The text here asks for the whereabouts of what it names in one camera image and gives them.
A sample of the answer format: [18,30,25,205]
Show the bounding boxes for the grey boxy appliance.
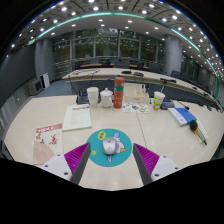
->
[27,79,44,97]

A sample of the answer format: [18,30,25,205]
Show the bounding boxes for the dark office chairs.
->
[74,57,214,101]

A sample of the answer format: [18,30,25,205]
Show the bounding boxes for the white leaning board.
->
[40,72,51,89]

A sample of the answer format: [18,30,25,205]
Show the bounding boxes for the colourful sticker sheet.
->
[122,101,151,115]

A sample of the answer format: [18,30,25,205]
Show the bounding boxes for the red bottle with green band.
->
[113,76,126,109]

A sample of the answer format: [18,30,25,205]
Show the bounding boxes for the blue and white book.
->
[167,107,198,128]

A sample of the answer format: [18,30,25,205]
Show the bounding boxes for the black conference microphone unit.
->
[75,68,101,105]
[160,97,190,111]

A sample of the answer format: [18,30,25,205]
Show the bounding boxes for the green printed paper cup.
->
[152,91,166,111]

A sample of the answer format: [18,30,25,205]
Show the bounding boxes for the handheld microphone with black foam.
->
[189,119,208,146]

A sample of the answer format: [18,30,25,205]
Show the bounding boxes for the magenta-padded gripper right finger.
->
[132,142,183,186]

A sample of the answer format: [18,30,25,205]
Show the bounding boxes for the red and white leaflet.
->
[32,123,64,166]

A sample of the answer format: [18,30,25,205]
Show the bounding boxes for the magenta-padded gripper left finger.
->
[43,142,92,186]

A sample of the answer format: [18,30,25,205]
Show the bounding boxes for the ceiling lights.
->
[9,0,223,64]

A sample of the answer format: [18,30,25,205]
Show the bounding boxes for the white lidded ceramic mug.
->
[99,87,114,109]

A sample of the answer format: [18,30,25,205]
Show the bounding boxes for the round teal mouse pad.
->
[86,128,133,168]

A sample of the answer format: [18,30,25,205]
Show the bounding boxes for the silver computer mouse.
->
[101,136,118,156]

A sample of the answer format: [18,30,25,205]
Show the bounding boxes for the curved beige conference desk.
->
[61,67,223,111]

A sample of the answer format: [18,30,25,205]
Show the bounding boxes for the white document with red heading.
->
[61,104,93,132]

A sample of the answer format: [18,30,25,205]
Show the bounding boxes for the white cardboard box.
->
[123,83,151,104]

